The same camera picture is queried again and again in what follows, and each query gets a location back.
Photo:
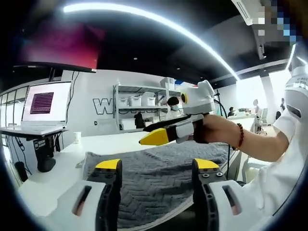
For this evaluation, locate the grey towel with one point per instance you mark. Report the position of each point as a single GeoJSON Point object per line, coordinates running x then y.
{"type": "Point", "coordinates": [156, 173]}

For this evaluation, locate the person's right hand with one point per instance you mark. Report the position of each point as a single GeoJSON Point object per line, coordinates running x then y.
{"type": "Point", "coordinates": [221, 131]}

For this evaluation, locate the black bag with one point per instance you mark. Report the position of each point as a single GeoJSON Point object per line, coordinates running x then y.
{"type": "Point", "coordinates": [139, 121]}

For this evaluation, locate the row of white storage boxes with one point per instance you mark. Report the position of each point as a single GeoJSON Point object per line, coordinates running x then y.
{"type": "Point", "coordinates": [134, 101]}

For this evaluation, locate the white chair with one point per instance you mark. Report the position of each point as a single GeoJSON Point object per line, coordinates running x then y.
{"type": "Point", "coordinates": [255, 166]}

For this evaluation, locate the grey metal shelf rack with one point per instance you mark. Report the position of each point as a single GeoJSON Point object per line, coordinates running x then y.
{"type": "Point", "coordinates": [134, 87]}

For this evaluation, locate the white standing desk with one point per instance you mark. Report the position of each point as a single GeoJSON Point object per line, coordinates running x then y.
{"type": "Point", "coordinates": [45, 154]}

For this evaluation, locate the white paper cup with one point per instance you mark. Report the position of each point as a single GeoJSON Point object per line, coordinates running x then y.
{"type": "Point", "coordinates": [77, 137]}

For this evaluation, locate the black track spotlight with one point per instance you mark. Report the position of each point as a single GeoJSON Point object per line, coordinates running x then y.
{"type": "Point", "coordinates": [261, 50]}

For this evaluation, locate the white chest device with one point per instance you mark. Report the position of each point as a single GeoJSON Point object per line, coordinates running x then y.
{"type": "Point", "coordinates": [298, 96]}

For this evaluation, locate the ceiling air conditioner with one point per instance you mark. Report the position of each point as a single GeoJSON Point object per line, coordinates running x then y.
{"type": "Point", "coordinates": [243, 9]}

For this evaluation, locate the white laptop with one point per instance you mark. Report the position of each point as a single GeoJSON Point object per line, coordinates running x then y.
{"type": "Point", "coordinates": [60, 103]}

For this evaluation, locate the hanging red screen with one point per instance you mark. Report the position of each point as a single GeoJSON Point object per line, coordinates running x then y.
{"type": "Point", "coordinates": [60, 43]}

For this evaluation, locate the long linear ceiling light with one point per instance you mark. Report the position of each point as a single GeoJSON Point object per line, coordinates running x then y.
{"type": "Point", "coordinates": [77, 7]}

